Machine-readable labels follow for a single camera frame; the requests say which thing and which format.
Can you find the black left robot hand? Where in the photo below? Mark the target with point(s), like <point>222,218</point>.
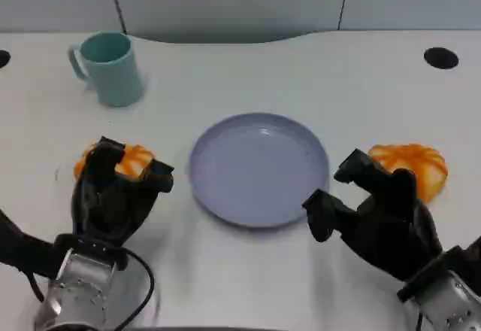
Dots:
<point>109,203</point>

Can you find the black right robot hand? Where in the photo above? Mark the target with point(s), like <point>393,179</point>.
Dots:
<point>391,222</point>

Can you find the orange and white bread roll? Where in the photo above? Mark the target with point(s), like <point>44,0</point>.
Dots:
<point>417,167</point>
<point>129,160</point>

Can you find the pale green mug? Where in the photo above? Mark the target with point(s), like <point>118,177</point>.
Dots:
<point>112,71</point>

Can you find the lilac plate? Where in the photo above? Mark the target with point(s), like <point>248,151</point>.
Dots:
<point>259,169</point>

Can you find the black table grommet hole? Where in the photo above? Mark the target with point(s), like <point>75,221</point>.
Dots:
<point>3,58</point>
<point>440,58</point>

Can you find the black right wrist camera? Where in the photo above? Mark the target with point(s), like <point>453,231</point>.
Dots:
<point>474,250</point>

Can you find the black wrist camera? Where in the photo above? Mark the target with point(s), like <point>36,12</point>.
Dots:
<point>22,246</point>
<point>474,250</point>

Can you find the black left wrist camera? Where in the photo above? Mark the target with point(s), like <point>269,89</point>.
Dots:
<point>22,246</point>

